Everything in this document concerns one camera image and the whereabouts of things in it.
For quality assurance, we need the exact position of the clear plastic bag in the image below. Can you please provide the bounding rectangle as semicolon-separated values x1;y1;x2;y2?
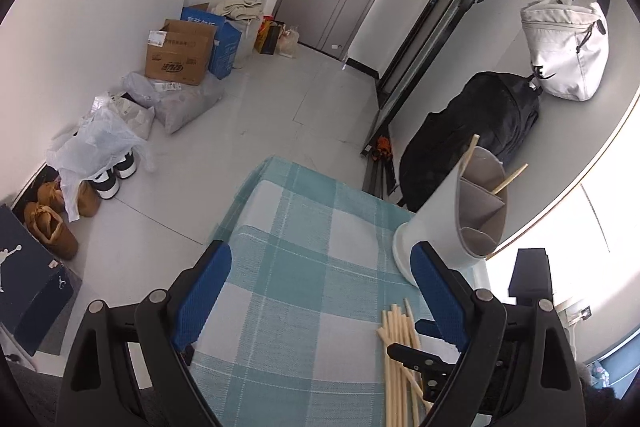
276;25;301;58

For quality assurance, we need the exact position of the orange and black tool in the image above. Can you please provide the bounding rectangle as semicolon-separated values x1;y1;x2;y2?
361;134;396;162

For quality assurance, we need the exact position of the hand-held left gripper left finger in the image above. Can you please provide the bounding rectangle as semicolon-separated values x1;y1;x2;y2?
57;239;233;427

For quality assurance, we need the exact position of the white tote bag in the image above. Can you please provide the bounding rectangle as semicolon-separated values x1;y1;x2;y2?
520;0;613;102

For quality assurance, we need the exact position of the black backpack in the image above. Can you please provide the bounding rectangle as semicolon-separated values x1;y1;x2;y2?
400;71;543;212

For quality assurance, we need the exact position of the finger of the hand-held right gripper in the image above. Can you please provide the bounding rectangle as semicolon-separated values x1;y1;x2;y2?
387;342;458;405
415;319;443;340

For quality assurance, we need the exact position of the brown cardboard box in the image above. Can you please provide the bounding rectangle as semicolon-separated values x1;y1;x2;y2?
145;19;217;86

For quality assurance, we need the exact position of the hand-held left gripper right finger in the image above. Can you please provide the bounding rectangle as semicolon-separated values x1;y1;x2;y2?
410;241;586;427

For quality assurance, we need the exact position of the teal plaid tablecloth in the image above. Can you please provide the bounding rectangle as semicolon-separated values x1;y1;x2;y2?
192;156;481;427

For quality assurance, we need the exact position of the white plastic bag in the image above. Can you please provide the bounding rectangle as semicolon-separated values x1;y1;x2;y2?
47;107;156;223

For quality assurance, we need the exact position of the blue cardboard box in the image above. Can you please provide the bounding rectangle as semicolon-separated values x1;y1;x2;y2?
181;3;242;80

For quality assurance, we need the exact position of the pile of wooden chopsticks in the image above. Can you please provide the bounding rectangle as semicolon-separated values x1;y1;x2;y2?
376;298;436;427

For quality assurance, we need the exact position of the dark blue shoe box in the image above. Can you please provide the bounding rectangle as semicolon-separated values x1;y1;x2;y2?
0;204;83;358

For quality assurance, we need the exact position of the grey plastic parcel bag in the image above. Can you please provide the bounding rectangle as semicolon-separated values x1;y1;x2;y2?
122;71;226;135

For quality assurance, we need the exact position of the white divided utensil holder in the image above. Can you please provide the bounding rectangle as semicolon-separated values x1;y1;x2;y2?
392;146;508;288

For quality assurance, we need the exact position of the brown boot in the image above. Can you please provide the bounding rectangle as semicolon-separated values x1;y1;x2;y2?
22;202;79;260
37;179;101;218

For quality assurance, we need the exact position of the white parcel bag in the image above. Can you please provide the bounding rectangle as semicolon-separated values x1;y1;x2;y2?
92;92;156;140

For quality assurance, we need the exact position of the beige folded cloth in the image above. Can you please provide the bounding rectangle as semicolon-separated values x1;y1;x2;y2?
215;0;263;22

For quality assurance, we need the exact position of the light wooden chopstick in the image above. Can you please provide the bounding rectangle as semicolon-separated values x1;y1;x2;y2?
491;163;529;196
460;134;481;180

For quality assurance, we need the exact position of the black and white sneaker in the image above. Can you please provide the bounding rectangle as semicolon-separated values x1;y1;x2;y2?
114;149;138;180
90;167;121;200

